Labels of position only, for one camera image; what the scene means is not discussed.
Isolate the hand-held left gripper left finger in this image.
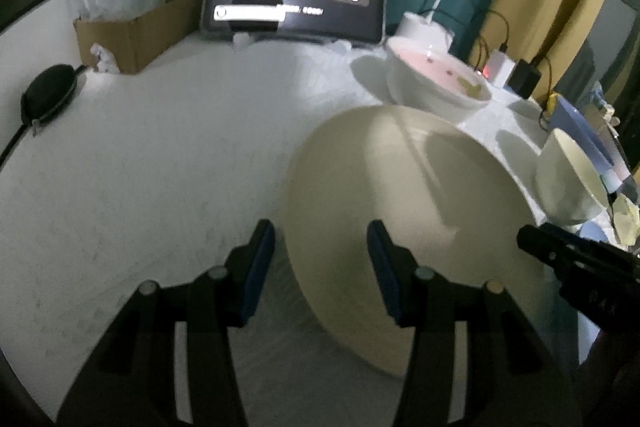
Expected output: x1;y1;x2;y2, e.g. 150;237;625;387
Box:
55;218;277;427

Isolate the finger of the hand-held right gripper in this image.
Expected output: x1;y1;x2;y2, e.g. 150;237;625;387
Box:
516;222;640;280

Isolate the white bowl with pink inside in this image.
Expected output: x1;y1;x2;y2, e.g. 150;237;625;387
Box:
385;36;493;124

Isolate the cream bowl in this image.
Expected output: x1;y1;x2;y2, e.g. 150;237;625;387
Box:
536;128;611;226

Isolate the black charger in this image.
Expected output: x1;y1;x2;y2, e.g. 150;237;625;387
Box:
507;60;543;99

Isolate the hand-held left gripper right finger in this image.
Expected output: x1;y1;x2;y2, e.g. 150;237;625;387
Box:
366;219;583;427

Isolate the cardboard box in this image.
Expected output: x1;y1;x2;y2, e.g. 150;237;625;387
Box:
72;0;206;75

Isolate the black round pouch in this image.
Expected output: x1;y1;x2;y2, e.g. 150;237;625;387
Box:
0;64;88;170

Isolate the white charger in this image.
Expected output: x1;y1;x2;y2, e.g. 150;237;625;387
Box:
484;51;516;88

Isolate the black charger cable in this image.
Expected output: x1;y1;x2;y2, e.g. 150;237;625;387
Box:
470;10;511;73
530;54;553;98

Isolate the crumpled white tissue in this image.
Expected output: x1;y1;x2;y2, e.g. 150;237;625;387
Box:
89;43;121;73

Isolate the pale yellow tissue packet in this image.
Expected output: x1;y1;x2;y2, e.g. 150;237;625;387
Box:
611;193;640;248

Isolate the cream plate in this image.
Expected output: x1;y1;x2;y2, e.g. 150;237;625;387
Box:
282;104;543;378

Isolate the blue plate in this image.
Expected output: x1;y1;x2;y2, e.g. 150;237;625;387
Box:
554;94;632;180

